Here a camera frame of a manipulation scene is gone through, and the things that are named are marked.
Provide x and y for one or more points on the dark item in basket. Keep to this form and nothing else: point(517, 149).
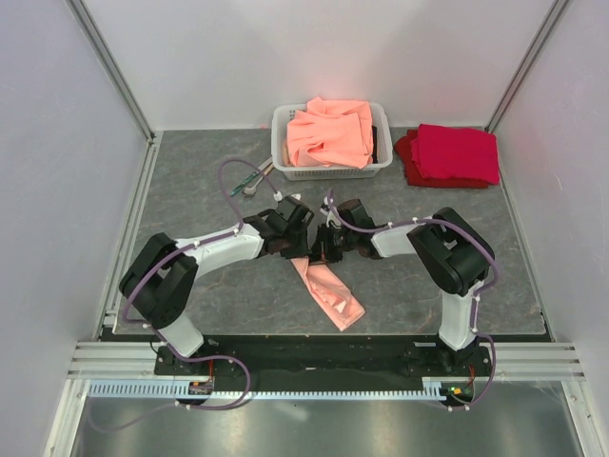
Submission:
point(375, 140)

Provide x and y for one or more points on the aluminium frame post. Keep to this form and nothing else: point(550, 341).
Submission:
point(541, 38)
point(100, 46)

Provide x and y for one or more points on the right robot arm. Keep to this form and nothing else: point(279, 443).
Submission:
point(457, 259)

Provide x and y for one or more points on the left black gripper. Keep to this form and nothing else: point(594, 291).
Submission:
point(303, 249)

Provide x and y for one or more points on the light pink satin napkin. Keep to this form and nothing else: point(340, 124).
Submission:
point(330, 293)

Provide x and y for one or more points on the white slotted cable duct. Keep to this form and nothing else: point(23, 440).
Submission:
point(190, 390)

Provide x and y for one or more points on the left aluminium frame post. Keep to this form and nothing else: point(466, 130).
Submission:
point(100, 46)

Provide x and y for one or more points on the wooden utensil in basket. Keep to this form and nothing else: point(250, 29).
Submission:
point(285, 154)

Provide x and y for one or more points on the green handled knife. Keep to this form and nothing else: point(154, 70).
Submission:
point(251, 176)

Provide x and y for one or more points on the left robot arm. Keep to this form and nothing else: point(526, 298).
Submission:
point(160, 279)

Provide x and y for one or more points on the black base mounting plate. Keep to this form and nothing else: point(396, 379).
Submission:
point(407, 355)

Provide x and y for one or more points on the white plastic basket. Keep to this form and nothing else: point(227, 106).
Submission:
point(285, 113)

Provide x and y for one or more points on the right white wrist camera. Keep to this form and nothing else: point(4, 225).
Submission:
point(326, 209)

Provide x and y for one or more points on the salmon pink cloth pile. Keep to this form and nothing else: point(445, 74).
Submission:
point(331, 133)

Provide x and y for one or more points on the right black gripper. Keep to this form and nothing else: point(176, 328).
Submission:
point(321, 249)

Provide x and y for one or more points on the right aluminium frame post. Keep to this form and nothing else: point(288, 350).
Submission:
point(541, 38)

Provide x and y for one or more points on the red folded cloth stack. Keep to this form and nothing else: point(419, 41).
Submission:
point(440, 157)

